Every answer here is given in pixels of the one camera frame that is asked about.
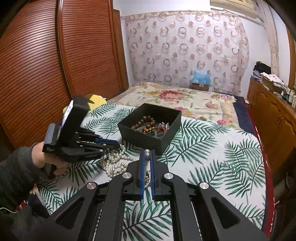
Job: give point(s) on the silver flower hairpin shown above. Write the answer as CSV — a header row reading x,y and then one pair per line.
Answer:
x,y
163,127

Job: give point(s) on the light blue bag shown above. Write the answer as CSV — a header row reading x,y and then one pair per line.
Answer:
x,y
200,78

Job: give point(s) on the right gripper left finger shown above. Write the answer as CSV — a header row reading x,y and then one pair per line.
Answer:
x,y
123,187

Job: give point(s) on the black jewelry box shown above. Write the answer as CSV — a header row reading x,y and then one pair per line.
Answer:
x,y
140,127

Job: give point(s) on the green jade pendant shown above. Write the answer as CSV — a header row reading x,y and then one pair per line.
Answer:
x,y
147,176

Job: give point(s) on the palm leaf tablecloth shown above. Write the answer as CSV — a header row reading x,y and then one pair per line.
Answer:
x,y
228,159

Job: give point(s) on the floral bedspread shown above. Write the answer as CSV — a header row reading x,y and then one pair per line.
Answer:
x,y
200,105

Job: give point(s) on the pink circle patterned curtain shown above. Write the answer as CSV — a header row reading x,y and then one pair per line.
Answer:
x,y
167,47

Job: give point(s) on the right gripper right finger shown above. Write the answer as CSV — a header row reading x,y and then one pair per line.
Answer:
x,y
167,186

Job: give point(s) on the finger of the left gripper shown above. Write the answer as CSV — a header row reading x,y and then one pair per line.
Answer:
x,y
101,139
108,148

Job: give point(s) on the wooden sideboard cabinet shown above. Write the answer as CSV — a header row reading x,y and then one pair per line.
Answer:
x,y
275,122

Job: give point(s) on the person's left hand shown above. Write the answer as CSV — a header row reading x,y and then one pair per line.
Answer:
x,y
40,159

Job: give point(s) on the left grey sleeve forearm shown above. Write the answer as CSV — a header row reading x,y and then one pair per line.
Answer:
x,y
18,176

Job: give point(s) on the stack of clothes and papers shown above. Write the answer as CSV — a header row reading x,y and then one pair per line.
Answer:
x,y
262,73

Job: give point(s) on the wooden louvered wardrobe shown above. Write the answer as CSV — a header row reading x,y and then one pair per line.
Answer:
x,y
52,51

